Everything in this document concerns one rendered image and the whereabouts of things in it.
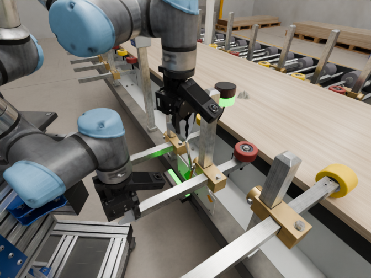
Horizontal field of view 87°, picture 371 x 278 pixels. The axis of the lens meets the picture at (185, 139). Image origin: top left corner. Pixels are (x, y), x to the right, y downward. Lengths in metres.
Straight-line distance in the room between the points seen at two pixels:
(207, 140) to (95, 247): 0.96
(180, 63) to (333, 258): 0.71
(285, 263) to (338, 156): 0.41
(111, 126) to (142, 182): 0.19
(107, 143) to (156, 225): 1.23
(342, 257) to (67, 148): 0.76
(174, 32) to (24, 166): 0.33
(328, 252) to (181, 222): 0.98
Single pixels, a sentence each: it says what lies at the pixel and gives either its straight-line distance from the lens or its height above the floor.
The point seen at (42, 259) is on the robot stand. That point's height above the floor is 0.21.
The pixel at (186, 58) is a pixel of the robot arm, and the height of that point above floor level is 1.24.
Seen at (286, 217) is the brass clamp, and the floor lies 0.97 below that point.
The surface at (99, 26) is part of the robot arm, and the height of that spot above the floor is 1.32.
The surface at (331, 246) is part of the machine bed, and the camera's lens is 0.80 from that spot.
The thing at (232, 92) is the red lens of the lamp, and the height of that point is 1.14.
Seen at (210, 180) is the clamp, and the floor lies 0.87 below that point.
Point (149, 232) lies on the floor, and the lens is 1.54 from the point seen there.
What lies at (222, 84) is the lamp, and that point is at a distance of 0.57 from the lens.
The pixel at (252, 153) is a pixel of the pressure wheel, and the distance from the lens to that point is 0.71.
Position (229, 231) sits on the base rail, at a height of 0.70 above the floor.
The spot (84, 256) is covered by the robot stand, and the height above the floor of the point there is 0.21.
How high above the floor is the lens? 1.37
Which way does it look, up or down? 38 degrees down
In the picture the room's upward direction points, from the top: straight up
